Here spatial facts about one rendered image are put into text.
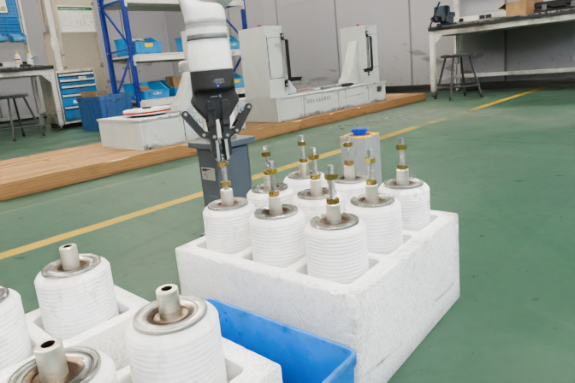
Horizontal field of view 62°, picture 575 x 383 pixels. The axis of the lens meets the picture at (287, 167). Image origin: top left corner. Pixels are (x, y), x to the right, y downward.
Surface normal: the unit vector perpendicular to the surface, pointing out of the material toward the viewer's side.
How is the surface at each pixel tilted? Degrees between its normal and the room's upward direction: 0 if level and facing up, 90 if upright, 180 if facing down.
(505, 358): 0
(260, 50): 90
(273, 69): 90
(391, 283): 90
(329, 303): 90
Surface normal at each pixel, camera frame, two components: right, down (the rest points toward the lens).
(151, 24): 0.72, 0.07
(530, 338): -0.09, -0.97
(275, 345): -0.64, 0.18
